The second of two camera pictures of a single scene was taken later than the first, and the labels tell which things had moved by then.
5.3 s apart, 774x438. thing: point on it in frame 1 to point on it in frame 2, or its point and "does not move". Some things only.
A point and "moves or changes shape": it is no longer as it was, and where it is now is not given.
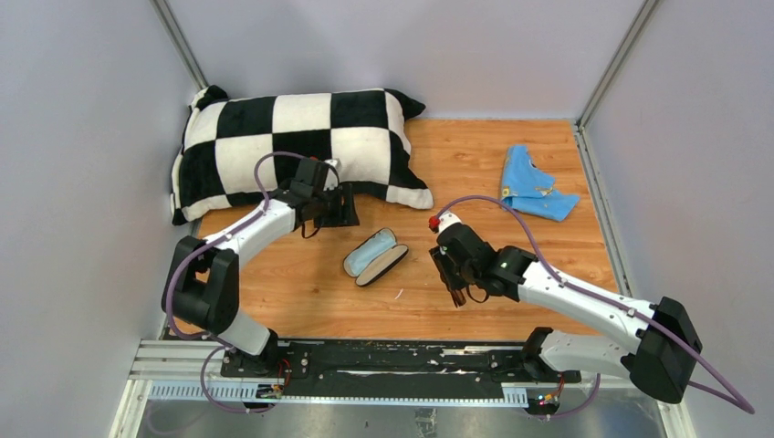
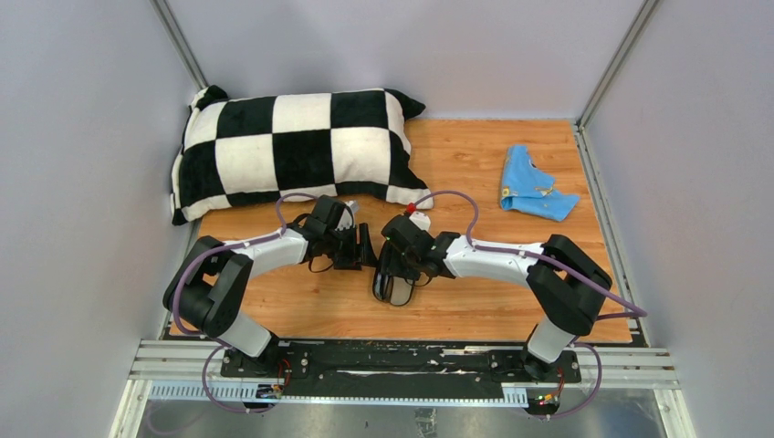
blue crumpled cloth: x=529 y=190 does not move
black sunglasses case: x=374 y=256 moves or changes shape
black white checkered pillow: x=242 y=150 does not move
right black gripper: x=443 y=261 to x=391 y=262
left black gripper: x=345 y=215 to x=352 y=261
